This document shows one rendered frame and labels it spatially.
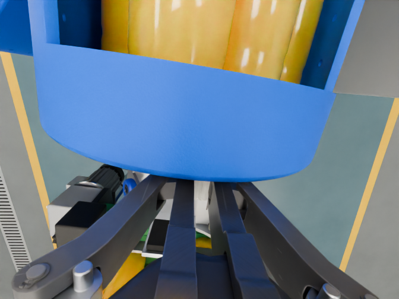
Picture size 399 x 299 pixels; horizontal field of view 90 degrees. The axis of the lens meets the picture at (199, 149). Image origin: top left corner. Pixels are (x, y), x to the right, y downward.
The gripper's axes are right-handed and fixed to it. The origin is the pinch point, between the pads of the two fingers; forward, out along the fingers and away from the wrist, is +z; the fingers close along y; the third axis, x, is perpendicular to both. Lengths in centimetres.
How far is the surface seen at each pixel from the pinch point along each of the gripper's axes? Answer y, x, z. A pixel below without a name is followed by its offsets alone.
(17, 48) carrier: -34.2, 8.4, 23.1
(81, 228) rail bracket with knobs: -20.3, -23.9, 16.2
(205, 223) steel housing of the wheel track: 5.9, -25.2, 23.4
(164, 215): -4.5, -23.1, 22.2
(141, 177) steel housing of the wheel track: -10.7, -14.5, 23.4
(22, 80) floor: -108, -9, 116
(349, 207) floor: 134, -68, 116
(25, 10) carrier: -27.7, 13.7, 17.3
